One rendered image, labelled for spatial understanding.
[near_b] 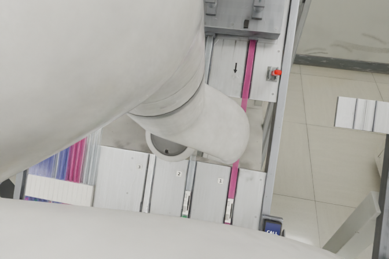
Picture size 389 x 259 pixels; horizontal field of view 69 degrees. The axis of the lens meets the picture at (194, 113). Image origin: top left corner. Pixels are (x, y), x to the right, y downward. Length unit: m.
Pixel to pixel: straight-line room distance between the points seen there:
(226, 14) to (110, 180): 0.53
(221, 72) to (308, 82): 1.82
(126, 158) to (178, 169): 0.14
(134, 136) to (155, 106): 0.93
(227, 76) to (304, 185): 1.19
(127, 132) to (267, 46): 0.65
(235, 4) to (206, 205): 0.51
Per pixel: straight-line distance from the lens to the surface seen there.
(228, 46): 0.76
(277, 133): 0.73
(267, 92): 0.74
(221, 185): 0.75
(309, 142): 2.04
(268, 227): 0.74
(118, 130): 1.17
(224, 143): 0.37
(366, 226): 0.90
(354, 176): 1.98
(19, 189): 0.96
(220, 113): 0.36
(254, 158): 1.07
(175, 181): 0.77
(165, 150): 0.43
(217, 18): 0.72
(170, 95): 0.19
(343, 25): 2.59
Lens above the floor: 1.46
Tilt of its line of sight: 45 degrees down
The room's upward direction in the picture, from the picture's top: straight up
